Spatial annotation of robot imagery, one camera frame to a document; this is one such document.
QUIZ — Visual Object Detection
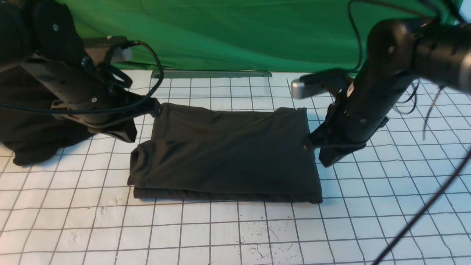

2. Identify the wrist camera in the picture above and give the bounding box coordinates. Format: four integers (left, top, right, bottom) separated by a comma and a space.
290, 68, 354, 99
84, 36, 132, 65

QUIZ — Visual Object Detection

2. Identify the right black cable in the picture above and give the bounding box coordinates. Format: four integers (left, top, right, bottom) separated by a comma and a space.
347, 0, 471, 265

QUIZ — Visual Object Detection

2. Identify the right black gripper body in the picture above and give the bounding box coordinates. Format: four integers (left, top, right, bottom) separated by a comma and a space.
320, 88, 390, 146

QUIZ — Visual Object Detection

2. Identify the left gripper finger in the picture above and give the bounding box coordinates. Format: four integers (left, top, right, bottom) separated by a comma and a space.
125, 93, 162, 118
88, 120, 137, 143

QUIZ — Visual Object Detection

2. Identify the white grid-pattern mat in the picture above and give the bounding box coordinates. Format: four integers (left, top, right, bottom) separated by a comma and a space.
0, 81, 470, 265

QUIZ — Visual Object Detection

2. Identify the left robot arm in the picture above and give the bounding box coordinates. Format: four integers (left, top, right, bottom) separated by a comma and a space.
1, 0, 164, 143

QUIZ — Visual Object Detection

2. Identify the green backdrop cloth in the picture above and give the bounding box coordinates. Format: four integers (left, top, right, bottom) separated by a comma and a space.
59, 0, 464, 73

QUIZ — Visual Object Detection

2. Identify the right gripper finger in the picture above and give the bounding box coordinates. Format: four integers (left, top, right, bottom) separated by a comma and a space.
318, 145, 360, 168
303, 131, 329, 152

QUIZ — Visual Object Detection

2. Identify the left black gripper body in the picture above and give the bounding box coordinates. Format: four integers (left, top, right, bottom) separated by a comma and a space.
22, 59, 129, 126

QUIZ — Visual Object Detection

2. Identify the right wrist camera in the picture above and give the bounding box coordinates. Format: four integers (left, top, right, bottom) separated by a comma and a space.
290, 68, 354, 99

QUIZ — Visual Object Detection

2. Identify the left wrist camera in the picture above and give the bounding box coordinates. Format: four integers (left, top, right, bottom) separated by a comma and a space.
84, 36, 132, 65

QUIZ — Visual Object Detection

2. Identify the pile of dark clothes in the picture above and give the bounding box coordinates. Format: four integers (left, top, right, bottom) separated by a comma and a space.
0, 66, 93, 166

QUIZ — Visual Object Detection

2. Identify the gray long-sleeve top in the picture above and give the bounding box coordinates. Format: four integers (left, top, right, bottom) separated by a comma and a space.
127, 103, 323, 204

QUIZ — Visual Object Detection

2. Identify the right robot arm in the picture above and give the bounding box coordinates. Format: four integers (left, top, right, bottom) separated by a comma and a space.
299, 20, 470, 167

